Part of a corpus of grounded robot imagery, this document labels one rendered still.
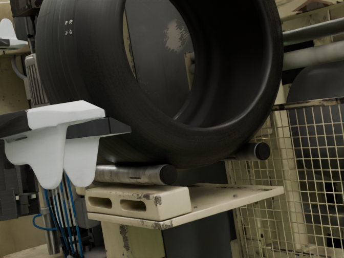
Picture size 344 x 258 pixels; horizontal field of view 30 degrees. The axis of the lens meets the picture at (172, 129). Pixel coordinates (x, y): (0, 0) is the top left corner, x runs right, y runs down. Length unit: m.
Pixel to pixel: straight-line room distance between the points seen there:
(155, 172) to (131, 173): 0.11
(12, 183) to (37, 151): 0.04
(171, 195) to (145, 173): 0.09
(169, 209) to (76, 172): 0.83
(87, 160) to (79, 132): 0.03
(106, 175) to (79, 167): 1.03
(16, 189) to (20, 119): 0.06
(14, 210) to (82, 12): 0.90
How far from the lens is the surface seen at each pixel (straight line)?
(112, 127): 0.59
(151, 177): 1.43
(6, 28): 1.37
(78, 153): 0.59
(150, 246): 1.83
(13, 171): 0.51
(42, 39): 1.51
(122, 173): 1.54
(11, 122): 0.48
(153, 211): 1.41
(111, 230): 1.83
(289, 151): 2.07
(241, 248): 2.04
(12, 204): 0.51
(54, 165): 0.47
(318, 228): 2.52
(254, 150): 1.57
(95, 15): 1.35
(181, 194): 1.43
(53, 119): 0.46
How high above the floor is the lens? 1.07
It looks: 3 degrees down
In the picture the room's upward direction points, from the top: 9 degrees counter-clockwise
